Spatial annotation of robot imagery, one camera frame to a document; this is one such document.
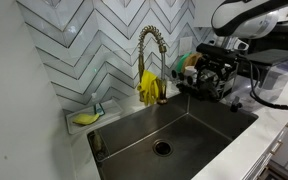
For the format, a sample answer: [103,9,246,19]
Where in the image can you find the white sink-side tray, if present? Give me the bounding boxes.
[65,99,123,136]

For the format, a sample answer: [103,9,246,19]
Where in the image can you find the small black spout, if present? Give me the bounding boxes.
[229,95,244,113]

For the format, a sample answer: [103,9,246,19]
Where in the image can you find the black microwave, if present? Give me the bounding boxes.
[248,21,288,53]

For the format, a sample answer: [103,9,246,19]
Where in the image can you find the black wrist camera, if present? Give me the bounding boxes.
[196,43,248,63]

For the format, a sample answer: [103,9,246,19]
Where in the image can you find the white ceramic mug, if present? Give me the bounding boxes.
[183,65,199,79]

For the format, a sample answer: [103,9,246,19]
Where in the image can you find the yellow rubber gloves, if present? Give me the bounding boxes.
[136,69,162,107]

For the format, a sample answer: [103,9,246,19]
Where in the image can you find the black dish rack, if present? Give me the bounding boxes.
[170,49,240,104]

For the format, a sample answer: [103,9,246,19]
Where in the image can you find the clear soap bottle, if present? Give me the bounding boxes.
[90,92,106,117]

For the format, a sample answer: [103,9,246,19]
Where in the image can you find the sink drain strainer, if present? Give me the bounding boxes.
[152,139,174,158]

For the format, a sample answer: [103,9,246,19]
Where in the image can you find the yellow sponge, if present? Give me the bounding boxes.
[71,112,101,127]

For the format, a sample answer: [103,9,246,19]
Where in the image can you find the green plate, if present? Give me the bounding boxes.
[176,52,192,73]

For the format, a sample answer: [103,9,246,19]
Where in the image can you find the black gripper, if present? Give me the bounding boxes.
[197,54,234,101]

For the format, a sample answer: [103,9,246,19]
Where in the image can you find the stainless steel sink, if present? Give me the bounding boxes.
[87,92,259,180]

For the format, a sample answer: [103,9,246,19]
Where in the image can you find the wooden plate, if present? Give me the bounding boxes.
[182,52,204,73]

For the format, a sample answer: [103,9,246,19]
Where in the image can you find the white wall outlet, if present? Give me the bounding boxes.
[178,35,194,56]

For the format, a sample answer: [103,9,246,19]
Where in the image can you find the sink sponge caddy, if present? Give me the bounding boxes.
[90,131,110,161]

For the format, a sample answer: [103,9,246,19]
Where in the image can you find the gold spring faucet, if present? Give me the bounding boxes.
[137,25,169,106]

